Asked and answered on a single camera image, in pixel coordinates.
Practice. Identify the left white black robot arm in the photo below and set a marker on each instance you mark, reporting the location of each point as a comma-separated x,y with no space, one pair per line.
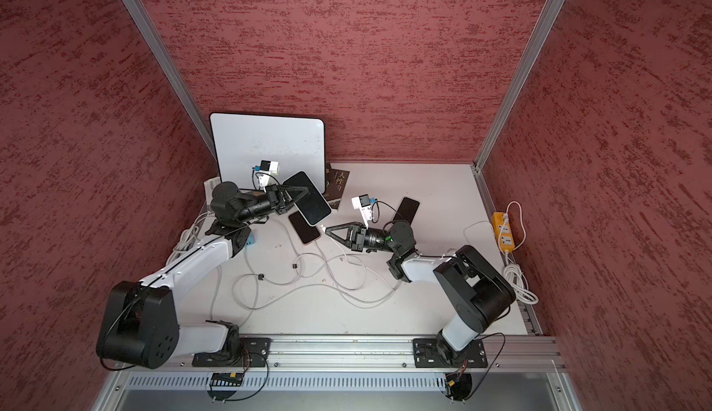
140,327

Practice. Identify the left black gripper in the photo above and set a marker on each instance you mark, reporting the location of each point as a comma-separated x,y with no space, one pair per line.
286,204

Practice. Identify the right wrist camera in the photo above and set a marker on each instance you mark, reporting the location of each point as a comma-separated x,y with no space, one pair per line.
366,205

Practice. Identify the dark book chinese title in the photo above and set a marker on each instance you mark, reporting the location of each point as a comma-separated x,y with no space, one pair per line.
336,181

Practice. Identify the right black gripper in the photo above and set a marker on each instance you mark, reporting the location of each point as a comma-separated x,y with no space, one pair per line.
349,240

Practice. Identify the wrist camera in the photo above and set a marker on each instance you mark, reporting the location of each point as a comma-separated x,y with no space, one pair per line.
366,205
266,167

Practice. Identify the white board black frame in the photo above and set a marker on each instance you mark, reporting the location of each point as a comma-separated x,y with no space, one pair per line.
244,141

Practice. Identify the right aluminium corner post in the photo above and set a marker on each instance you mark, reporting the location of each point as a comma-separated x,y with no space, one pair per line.
539,35

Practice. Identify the aluminium corner post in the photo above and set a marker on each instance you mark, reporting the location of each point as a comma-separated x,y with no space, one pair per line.
151,36
539,35

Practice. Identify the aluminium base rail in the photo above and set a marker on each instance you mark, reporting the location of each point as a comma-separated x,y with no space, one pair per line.
391,353

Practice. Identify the clear case phone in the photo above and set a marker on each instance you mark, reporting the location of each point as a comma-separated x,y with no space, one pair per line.
313,208

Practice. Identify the yellow power strip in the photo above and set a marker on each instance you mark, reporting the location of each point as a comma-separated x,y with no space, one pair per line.
503,232

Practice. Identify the grey flat box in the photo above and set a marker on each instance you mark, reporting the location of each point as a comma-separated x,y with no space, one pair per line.
209,186

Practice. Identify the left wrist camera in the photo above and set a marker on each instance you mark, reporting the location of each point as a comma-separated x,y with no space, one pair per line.
266,167

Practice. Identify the pink case phone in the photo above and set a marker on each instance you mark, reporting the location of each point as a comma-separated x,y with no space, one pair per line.
406,210
305,232

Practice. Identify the left aluminium corner post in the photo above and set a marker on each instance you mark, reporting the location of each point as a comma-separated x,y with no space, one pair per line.
151,36

